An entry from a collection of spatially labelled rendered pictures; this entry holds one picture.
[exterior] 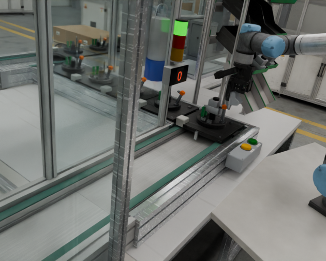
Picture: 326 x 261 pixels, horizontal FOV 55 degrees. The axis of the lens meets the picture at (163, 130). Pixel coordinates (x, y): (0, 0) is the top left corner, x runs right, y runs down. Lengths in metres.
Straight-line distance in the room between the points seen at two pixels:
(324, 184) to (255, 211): 0.25
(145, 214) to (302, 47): 0.83
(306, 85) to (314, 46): 4.13
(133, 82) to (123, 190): 0.24
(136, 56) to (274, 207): 0.85
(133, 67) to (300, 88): 4.95
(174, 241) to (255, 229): 0.28
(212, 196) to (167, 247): 0.31
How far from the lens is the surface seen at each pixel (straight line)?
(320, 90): 5.37
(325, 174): 1.10
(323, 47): 1.25
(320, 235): 1.20
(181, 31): 1.24
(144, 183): 1.09
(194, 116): 1.52
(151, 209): 0.92
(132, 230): 0.90
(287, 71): 5.41
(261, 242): 1.07
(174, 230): 1.01
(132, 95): 0.57
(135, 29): 0.54
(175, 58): 1.26
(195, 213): 1.09
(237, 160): 1.26
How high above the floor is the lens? 1.55
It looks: 26 degrees down
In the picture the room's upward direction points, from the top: 8 degrees clockwise
